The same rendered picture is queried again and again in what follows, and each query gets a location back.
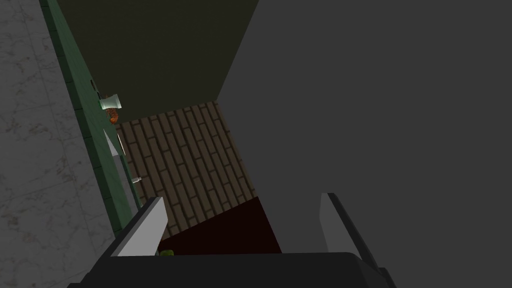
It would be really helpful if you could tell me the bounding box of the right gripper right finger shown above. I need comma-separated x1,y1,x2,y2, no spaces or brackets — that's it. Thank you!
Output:
319,192,379,270

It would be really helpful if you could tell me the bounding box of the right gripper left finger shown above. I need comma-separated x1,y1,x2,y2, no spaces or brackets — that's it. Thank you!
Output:
108,196,169,257

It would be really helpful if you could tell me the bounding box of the pale green cup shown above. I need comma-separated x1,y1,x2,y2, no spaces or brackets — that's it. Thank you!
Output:
99,94,123,111

